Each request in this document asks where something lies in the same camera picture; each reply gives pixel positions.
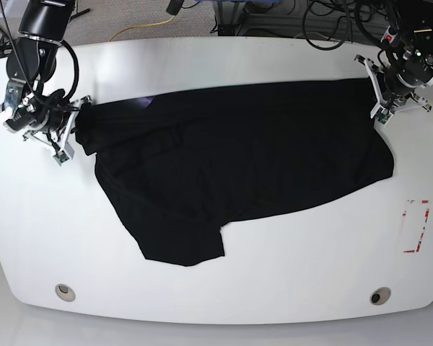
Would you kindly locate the white power strip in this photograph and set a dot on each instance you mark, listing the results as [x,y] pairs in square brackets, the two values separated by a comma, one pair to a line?
[389,36]

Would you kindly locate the left table grommet hole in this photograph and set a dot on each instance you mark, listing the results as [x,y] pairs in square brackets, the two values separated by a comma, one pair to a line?
[65,293]

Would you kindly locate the red tape rectangle marking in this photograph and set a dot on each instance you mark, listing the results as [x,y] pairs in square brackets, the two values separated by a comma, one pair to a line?
[413,225]

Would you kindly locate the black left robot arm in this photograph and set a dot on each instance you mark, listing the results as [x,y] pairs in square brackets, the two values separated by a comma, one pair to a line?
[405,56]

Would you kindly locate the right table grommet hole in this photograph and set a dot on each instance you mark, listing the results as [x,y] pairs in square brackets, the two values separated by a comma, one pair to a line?
[380,296]

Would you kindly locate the black T-shirt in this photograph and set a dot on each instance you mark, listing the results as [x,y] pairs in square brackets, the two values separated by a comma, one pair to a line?
[178,167]

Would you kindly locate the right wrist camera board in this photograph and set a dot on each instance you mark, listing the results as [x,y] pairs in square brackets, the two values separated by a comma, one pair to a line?
[60,158]

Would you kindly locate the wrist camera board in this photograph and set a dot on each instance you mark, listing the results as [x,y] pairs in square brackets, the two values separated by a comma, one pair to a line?
[383,118]
[60,158]

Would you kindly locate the table grommet hole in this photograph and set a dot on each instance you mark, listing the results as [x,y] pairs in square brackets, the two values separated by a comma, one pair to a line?
[380,296]
[65,293]

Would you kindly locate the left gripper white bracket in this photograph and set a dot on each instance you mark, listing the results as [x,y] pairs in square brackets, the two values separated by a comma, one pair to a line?
[395,91]

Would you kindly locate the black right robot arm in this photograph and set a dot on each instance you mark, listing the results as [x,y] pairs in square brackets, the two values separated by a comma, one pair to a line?
[32,63]

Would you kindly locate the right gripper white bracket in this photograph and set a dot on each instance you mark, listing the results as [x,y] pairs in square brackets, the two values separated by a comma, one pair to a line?
[56,129]

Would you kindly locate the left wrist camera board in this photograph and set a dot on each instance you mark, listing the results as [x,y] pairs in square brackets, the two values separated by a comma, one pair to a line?
[383,118]

